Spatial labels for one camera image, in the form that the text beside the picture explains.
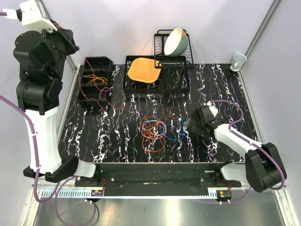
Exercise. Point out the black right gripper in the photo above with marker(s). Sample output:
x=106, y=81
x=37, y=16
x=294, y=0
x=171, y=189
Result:
x=193, y=117

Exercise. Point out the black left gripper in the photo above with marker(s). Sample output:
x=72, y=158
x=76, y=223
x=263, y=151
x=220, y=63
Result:
x=65, y=34

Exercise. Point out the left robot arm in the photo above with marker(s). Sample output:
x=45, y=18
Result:
x=41, y=55

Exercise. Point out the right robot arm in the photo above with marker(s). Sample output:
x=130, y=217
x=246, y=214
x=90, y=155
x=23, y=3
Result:
x=263, y=168

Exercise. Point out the black tall dish rack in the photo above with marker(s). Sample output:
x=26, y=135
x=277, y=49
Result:
x=170, y=62

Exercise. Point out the black near storage bin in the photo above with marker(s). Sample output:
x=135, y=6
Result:
x=94, y=99

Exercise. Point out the white mug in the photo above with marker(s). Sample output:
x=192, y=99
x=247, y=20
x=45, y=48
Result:
x=238, y=61

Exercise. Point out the orange woven mat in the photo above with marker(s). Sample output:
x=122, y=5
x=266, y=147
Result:
x=143, y=70

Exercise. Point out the green ceramic bowl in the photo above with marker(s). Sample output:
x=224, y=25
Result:
x=176, y=43

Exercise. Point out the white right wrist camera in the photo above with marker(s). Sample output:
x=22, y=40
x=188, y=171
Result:
x=212, y=108

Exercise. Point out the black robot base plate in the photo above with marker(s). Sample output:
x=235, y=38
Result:
x=154, y=180

